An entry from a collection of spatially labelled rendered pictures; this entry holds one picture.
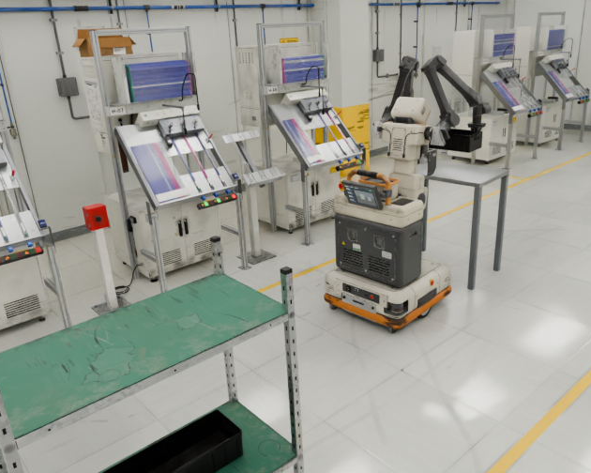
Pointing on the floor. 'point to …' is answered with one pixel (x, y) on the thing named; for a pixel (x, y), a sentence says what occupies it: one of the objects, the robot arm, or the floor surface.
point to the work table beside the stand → (480, 175)
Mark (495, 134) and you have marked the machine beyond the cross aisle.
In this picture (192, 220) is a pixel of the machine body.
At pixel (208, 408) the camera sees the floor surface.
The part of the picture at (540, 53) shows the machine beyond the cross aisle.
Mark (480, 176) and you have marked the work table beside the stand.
